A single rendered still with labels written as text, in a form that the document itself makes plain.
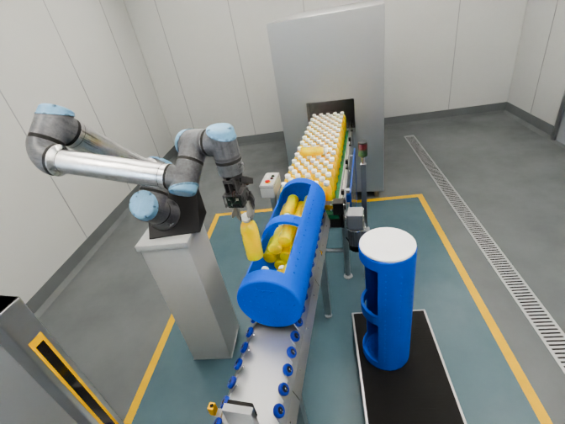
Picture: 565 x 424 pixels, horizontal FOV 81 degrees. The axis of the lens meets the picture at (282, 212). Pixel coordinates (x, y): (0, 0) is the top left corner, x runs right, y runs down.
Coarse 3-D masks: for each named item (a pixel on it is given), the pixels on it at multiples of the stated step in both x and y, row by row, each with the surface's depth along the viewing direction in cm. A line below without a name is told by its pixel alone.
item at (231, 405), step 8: (232, 400) 107; (224, 408) 105; (232, 408) 104; (240, 408) 104; (248, 408) 103; (224, 416) 106; (232, 416) 105; (240, 416) 104; (248, 416) 103; (256, 416) 108
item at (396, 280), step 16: (416, 256) 162; (368, 272) 192; (384, 272) 159; (400, 272) 158; (368, 288) 198; (384, 288) 164; (400, 288) 164; (368, 304) 206; (384, 304) 171; (400, 304) 170; (368, 320) 186; (384, 320) 177; (400, 320) 177; (368, 336) 221; (384, 336) 184; (400, 336) 184; (368, 352) 212; (384, 352) 192; (400, 352) 193; (384, 368) 201
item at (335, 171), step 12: (336, 120) 325; (312, 132) 310; (336, 132) 300; (300, 144) 287; (336, 144) 278; (312, 156) 263; (324, 156) 260; (336, 156) 258; (336, 168) 250; (336, 180) 255
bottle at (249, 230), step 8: (248, 224) 127; (240, 232) 130; (248, 232) 128; (256, 232) 130; (248, 240) 129; (256, 240) 130; (248, 248) 132; (256, 248) 132; (248, 256) 134; (256, 256) 133
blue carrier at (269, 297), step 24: (288, 192) 206; (312, 192) 188; (288, 216) 165; (312, 216) 172; (264, 240) 174; (312, 240) 161; (264, 264) 168; (288, 264) 138; (312, 264) 156; (240, 288) 134; (264, 288) 132; (288, 288) 129; (264, 312) 140; (288, 312) 136
